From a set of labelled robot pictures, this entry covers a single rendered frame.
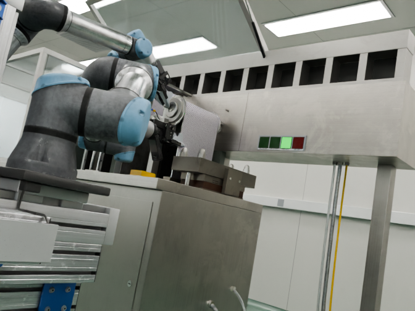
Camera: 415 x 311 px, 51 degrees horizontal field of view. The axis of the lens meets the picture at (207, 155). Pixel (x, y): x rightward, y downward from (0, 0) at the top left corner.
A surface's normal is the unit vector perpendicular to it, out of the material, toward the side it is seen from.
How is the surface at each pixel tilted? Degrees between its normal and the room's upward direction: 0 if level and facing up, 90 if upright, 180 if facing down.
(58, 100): 90
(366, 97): 90
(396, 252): 90
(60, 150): 72
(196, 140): 90
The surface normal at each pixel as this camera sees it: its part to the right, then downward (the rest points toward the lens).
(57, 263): 0.81, 0.06
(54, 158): 0.61, -0.31
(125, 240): -0.65, -0.22
